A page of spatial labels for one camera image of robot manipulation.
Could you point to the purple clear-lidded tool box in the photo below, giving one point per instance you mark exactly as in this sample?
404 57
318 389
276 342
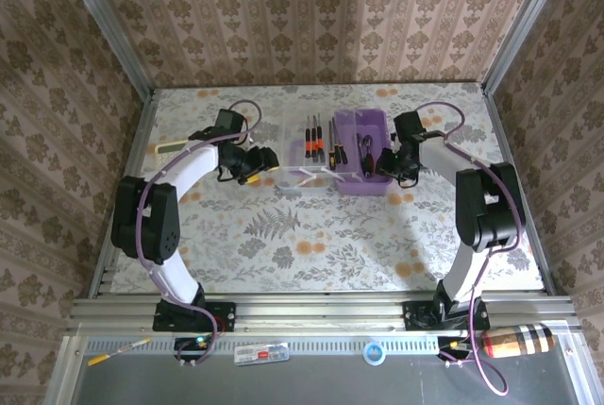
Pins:
363 188

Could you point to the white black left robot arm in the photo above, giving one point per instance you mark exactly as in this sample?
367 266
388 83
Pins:
193 169

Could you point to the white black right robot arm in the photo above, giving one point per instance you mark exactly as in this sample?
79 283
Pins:
439 159

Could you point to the yellow desk calculator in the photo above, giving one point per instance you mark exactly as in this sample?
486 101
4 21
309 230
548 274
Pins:
165 152

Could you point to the floral patterned table cover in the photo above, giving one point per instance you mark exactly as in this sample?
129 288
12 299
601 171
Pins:
358 273

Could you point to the black controller board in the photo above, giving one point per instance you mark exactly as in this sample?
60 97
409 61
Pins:
448 343
193 342

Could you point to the clear plastic labelled case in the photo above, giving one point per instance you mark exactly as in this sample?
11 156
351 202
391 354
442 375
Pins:
262 354

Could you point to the white blue tape roll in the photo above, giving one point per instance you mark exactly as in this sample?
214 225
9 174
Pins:
368 358

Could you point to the plaid fabric pouch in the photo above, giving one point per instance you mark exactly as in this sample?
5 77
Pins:
519 340

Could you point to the grey metal shelf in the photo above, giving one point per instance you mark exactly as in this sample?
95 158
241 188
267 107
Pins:
330 386

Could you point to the yellow white pen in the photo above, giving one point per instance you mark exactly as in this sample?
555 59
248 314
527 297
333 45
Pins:
99 359

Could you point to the aluminium table side rail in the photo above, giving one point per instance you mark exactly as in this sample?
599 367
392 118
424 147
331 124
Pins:
504 140
141 117

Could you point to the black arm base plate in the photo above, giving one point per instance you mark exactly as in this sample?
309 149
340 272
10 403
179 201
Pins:
415 315
226 315

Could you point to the aluminium frame cross rail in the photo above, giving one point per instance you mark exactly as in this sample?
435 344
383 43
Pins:
321 313

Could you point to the aluminium frame post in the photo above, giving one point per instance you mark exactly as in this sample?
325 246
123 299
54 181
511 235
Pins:
108 22
523 22

